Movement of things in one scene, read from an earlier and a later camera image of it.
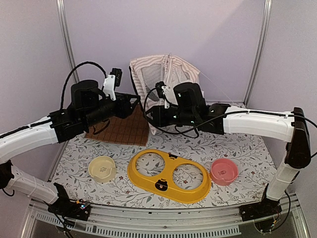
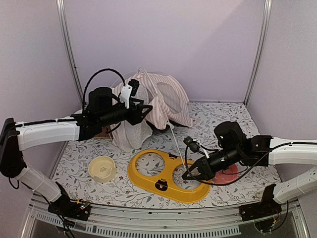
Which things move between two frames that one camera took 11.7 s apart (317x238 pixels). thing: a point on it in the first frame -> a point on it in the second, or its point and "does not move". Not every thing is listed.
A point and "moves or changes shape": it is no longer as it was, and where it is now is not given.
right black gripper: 158,121 -> 206,172
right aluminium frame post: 267,15 does not move
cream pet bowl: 102,169 does not move
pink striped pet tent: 157,76 moves or changes shape
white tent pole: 172,56 -> 161,99
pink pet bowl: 224,171 does not move
